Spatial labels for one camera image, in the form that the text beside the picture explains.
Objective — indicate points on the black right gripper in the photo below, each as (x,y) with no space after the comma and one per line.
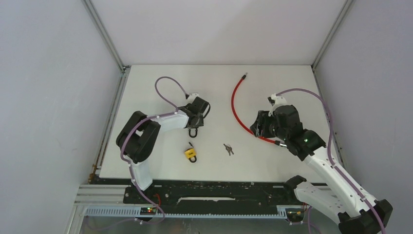
(262,120)

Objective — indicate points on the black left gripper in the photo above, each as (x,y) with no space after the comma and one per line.
(200,123)

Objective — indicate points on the black padlock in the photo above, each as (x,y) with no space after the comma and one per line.
(193,132)

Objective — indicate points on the yellow padlock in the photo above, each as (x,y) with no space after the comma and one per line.
(191,153)

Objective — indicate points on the key bunch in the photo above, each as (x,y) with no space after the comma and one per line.
(229,149)

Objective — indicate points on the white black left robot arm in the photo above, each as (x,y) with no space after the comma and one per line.
(138,137)

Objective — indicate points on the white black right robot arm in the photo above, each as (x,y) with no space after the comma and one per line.
(351,207)

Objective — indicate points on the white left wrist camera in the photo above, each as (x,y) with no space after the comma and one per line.
(191,96)

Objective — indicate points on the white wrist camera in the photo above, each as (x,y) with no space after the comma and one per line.
(191,96)
(275,101)

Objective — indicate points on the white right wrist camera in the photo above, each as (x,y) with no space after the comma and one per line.
(275,101)

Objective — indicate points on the aluminium frame rail right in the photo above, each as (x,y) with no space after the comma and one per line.
(349,76)

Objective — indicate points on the aluminium frame rail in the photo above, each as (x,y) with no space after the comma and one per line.
(100,77)
(349,76)

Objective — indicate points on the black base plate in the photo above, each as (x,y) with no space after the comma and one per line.
(184,197)

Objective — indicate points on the aluminium frame rail left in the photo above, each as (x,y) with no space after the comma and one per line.
(100,77)

